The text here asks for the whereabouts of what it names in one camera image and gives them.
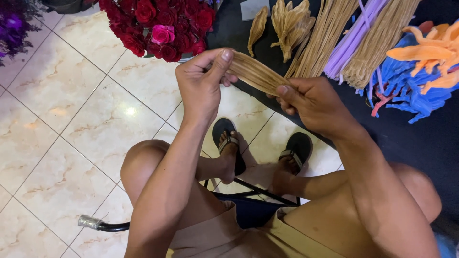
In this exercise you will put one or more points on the person's left hand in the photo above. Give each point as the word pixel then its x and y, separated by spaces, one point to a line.
pixel 195 84

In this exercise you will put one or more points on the person's right hand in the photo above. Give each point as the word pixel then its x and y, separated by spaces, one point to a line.
pixel 317 104

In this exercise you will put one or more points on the ribbed tan chenille petal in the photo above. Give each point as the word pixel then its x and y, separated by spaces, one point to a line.
pixel 256 73

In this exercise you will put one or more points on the black sandal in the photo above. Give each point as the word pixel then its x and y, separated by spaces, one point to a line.
pixel 299 145
pixel 222 129

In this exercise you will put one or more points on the pink rose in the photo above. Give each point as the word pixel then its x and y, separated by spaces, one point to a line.
pixel 163 34

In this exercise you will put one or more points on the red chenille stem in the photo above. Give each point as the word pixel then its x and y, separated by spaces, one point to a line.
pixel 380 104

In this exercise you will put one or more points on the bundle of tan chenille stems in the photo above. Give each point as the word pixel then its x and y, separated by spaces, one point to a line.
pixel 322 39

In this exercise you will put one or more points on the bundle of purple chenille stems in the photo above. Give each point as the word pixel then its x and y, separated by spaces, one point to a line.
pixel 353 36

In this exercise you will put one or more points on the red rose bouquet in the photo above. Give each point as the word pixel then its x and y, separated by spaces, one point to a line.
pixel 143 25

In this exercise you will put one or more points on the slim tan chenille petal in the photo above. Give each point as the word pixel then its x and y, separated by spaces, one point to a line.
pixel 257 30

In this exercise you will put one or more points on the person's left leg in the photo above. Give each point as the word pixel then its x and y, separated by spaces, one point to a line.
pixel 211 168

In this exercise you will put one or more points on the person's leg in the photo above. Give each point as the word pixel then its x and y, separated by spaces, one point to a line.
pixel 322 215
pixel 211 168

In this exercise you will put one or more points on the thick bundle tan chenille stems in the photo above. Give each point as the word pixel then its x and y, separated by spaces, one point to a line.
pixel 380 39

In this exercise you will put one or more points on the black table cloth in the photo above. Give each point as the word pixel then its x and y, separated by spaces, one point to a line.
pixel 401 143

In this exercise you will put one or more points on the grey card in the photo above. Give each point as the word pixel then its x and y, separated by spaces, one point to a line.
pixel 252 9

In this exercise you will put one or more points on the heap of blue chenille stems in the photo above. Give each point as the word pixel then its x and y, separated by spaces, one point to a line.
pixel 412 93

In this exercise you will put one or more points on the person's right leg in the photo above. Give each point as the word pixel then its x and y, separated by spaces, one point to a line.
pixel 322 215

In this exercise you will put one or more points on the heap of orange chenille petals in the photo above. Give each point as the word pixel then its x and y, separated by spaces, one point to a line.
pixel 426 53

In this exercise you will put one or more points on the black bucket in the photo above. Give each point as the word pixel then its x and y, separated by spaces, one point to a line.
pixel 68 5

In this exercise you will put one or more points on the beige shorts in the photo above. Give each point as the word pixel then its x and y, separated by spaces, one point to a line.
pixel 229 240

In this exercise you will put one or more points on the purple flower bouquet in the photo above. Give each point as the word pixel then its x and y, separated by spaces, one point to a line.
pixel 14 28

